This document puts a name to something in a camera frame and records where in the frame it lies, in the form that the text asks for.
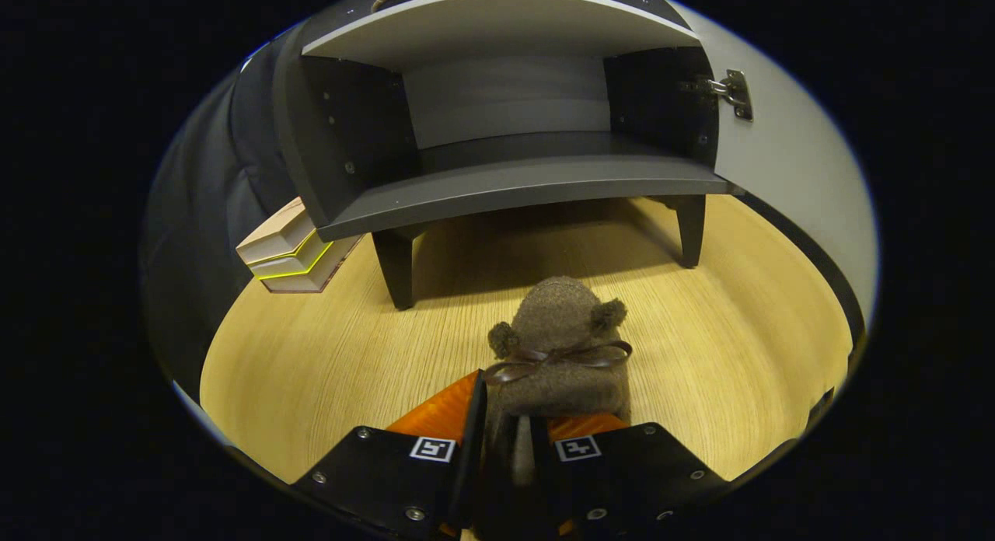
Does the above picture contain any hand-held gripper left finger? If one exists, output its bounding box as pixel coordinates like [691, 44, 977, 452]
[292, 368, 489, 541]

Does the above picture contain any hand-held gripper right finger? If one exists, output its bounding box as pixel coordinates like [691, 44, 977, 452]
[529, 413, 733, 540]

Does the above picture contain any dark grey shoe cabinet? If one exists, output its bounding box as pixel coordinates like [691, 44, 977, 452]
[272, 0, 747, 311]

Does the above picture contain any beige shoe cabinet door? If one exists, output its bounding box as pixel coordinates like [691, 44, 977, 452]
[669, 0, 881, 347]

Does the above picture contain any metal door hinge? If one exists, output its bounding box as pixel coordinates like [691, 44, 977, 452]
[683, 69, 753, 122]

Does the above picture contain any yellow edged book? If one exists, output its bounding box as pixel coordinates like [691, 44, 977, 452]
[249, 230, 333, 280]

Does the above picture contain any black backdrop cloth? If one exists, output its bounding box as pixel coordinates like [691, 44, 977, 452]
[140, 36, 312, 402]

